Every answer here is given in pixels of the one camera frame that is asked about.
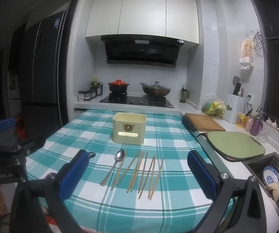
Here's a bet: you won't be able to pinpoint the brown water jug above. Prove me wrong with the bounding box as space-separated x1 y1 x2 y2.
179 84 190 103

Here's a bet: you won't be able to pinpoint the wok with glass lid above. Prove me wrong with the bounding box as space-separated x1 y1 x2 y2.
140 81 172 97

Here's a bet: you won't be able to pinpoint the black burner stand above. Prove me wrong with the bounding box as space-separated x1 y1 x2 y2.
109 92 128 100

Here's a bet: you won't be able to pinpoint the black spatula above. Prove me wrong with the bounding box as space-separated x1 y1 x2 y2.
232 76 241 95

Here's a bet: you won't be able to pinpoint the kitchen sink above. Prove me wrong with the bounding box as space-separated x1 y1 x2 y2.
245 152 279 197

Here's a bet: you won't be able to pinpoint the pink cup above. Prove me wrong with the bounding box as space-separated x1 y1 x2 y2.
245 116 254 132

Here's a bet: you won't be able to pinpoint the black gas hob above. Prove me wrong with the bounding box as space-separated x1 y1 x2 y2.
99 95 174 108

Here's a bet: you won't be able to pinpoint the hanging printed bag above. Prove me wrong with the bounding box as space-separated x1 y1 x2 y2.
239 36 255 70

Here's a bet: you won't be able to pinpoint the silver metal spoon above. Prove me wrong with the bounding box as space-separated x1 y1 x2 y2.
100 149 126 186

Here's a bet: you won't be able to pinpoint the purple bottle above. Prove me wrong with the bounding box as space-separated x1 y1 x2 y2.
250 118 264 136

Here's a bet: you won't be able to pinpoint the black range hood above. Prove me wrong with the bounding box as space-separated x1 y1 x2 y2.
101 35 185 68

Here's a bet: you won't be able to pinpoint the black refrigerator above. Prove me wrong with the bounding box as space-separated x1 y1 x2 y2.
20 10 67 136

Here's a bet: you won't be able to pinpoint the clay pot with red lid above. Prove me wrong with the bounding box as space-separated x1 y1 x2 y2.
107 79 130 94

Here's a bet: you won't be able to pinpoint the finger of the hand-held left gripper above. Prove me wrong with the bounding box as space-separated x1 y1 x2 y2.
13 135 47 158
0 118 17 137

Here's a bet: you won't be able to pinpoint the wooden cutting board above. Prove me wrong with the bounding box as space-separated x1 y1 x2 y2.
185 113 226 132

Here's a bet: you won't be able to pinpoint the clear glass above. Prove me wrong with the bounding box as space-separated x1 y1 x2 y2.
258 131 269 143

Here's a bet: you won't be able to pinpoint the garlic bulbs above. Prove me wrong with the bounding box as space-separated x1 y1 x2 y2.
265 117 279 130

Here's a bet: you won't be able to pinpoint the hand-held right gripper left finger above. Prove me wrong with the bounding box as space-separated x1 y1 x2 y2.
10 149 97 233

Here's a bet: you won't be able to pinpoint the white wall cabinet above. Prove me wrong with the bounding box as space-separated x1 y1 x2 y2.
85 0 200 44

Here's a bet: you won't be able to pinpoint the row of chopsticks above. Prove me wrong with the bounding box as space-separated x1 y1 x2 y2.
111 150 165 201

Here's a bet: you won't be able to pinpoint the hanging metal trivet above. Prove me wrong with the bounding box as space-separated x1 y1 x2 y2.
250 30 268 50

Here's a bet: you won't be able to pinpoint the green cutting board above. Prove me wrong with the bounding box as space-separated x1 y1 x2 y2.
206 131 266 162

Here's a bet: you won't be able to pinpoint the blue and white plate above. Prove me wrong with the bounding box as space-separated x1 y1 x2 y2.
262 165 279 186

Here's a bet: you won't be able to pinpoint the yellow dish glove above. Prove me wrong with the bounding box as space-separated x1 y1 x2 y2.
266 182 279 201

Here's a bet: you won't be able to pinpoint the teal checked tablecloth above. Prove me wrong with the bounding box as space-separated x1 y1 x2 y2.
25 109 236 233

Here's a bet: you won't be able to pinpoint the yellow printed can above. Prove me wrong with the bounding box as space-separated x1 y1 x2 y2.
237 113 248 129

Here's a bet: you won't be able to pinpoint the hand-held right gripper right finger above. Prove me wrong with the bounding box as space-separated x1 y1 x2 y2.
187 150 279 233

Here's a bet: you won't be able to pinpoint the cream utensil holder box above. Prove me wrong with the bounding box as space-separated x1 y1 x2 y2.
112 112 147 146

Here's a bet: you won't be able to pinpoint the plastic bag of yellow-green produce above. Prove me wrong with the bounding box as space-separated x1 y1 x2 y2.
202 99 226 117

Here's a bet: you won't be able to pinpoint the yellow-capped oil bottle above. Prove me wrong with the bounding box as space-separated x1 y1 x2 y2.
92 76 99 97

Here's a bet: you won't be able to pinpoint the white knife holder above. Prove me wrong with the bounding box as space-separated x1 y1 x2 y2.
226 93 246 124

